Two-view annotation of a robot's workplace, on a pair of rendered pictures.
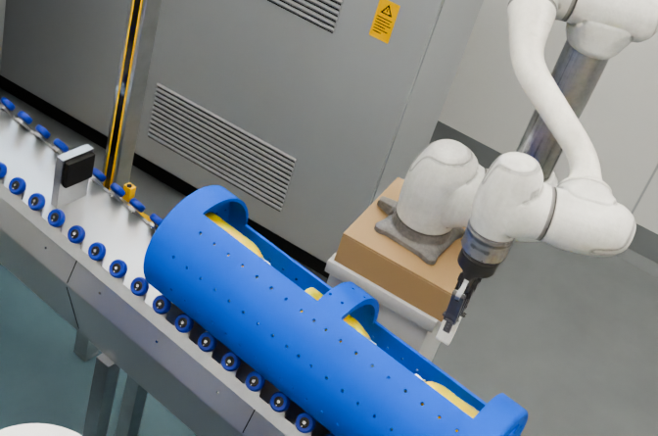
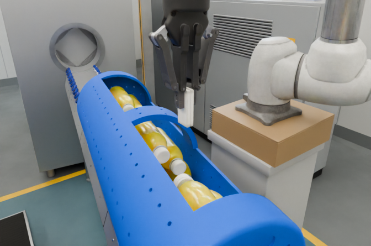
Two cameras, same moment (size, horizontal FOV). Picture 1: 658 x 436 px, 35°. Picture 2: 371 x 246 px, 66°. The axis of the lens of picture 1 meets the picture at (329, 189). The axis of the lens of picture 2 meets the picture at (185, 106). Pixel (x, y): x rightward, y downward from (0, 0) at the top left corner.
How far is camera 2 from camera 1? 178 cm
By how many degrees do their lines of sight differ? 34
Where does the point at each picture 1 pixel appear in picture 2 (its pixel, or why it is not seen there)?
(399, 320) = (249, 170)
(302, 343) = (101, 141)
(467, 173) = (284, 50)
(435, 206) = (263, 78)
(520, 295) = not seen: outside the picture
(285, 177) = not seen: hidden behind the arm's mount
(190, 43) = (218, 84)
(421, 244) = (261, 113)
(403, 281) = (247, 137)
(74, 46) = not seen: hidden behind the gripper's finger
